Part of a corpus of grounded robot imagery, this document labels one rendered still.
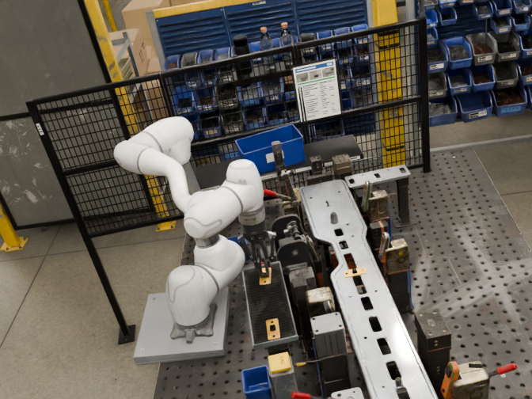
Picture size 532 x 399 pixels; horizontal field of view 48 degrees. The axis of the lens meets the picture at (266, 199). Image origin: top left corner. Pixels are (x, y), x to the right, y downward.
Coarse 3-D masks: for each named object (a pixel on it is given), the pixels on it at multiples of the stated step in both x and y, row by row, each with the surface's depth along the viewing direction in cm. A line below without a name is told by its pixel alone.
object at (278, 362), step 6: (276, 354) 177; (282, 354) 177; (270, 360) 176; (276, 360) 175; (282, 360) 175; (288, 360) 174; (270, 366) 174; (276, 366) 174; (282, 366) 173; (288, 366) 173; (276, 372) 173
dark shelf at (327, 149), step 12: (312, 144) 307; (324, 144) 305; (336, 144) 302; (348, 144) 300; (312, 156) 297; (324, 156) 295; (348, 156) 291; (360, 156) 291; (204, 168) 305; (216, 168) 303; (288, 168) 291; (300, 168) 290; (204, 180) 295; (216, 180) 293
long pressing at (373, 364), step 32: (320, 192) 274; (320, 224) 254; (352, 224) 250; (352, 256) 233; (352, 288) 218; (384, 288) 215; (352, 320) 205; (384, 320) 203; (416, 352) 190; (384, 384) 181; (416, 384) 179
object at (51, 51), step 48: (0, 0) 363; (48, 0) 362; (96, 0) 362; (0, 48) 379; (48, 48) 378; (96, 48) 377; (0, 96) 398; (96, 96) 397; (0, 144) 418; (96, 144) 417; (0, 192) 440; (48, 192) 440; (144, 192) 439
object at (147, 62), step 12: (120, 36) 523; (132, 36) 516; (120, 48) 494; (132, 48) 494; (144, 48) 541; (144, 60) 532; (156, 60) 548; (132, 72) 481; (144, 72) 526; (156, 72) 523; (144, 84) 502; (156, 84) 498; (156, 96) 491; (144, 108) 537; (156, 120) 503
